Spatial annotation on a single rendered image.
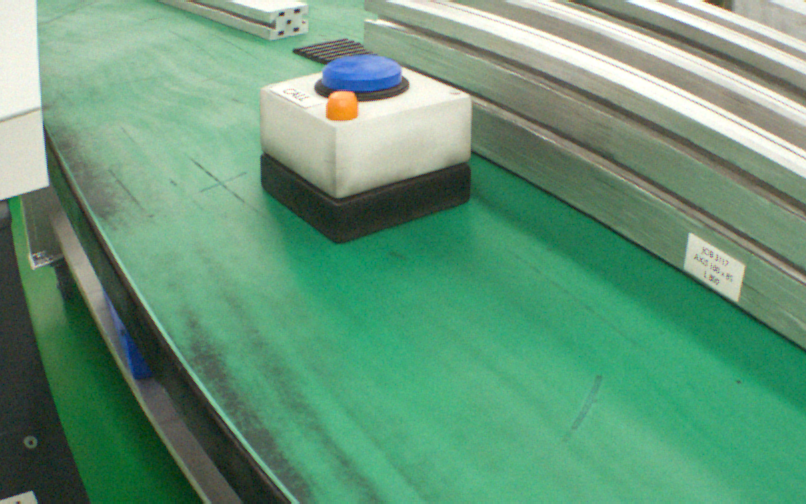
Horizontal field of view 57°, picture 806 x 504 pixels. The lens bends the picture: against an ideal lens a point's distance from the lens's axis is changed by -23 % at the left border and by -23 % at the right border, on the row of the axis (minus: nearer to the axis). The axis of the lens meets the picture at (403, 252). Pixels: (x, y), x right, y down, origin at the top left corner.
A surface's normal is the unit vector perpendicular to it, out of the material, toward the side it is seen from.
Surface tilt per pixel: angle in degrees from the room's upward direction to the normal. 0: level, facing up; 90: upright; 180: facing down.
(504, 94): 90
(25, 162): 90
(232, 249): 0
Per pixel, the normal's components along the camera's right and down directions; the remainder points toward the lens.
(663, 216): -0.81, 0.28
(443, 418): 0.00, -0.88
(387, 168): 0.58, 0.40
